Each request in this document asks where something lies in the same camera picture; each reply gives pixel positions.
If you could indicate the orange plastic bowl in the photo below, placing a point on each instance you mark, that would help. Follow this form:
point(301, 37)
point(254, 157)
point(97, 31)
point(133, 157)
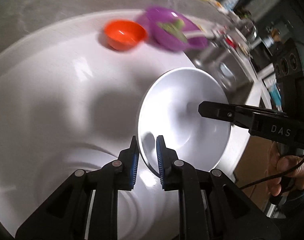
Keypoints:
point(123, 35)

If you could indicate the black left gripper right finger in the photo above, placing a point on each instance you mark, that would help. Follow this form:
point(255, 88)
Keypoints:
point(211, 205)

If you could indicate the right hand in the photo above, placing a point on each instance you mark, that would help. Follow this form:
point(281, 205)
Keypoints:
point(278, 164)

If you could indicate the medium white plate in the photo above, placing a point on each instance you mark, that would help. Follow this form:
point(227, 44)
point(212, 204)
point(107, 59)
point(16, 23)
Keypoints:
point(170, 109)

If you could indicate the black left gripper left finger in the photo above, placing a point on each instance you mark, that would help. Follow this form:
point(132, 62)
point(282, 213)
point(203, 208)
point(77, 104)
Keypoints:
point(85, 205)

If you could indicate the purple plastic colander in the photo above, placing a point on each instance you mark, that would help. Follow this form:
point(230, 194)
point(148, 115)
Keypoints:
point(166, 28)

